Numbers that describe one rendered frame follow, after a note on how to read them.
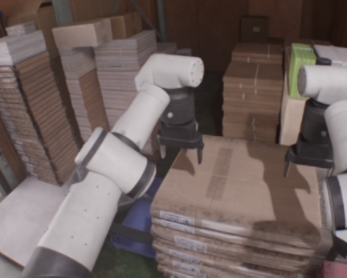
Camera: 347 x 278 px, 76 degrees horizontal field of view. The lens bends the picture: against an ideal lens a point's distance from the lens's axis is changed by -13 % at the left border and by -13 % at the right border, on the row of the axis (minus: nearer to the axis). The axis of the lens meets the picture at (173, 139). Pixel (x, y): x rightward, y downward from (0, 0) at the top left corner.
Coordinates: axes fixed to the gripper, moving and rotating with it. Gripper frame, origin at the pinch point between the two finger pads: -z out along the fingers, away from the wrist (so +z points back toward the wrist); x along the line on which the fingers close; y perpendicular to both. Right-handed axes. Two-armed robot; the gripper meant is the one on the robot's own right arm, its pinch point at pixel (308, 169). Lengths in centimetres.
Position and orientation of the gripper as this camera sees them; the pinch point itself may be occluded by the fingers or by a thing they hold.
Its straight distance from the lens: 68.0
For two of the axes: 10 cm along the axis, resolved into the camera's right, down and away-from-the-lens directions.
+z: -0.8, -8.3, -5.6
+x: -9.3, -1.3, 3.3
